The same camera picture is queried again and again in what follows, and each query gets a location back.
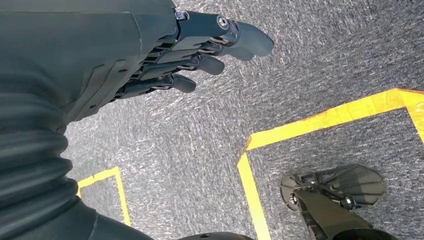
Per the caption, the yellow floor tape outline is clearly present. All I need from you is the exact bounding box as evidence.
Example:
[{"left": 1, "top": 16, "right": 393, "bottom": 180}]
[
  {"left": 76, "top": 166, "right": 132, "bottom": 227},
  {"left": 237, "top": 87, "right": 424, "bottom": 240}
]

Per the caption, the black robot knee cover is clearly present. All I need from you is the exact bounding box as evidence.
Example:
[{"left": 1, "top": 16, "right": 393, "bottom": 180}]
[{"left": 177, "top": 231, "right": 256, "bottom": 240}]

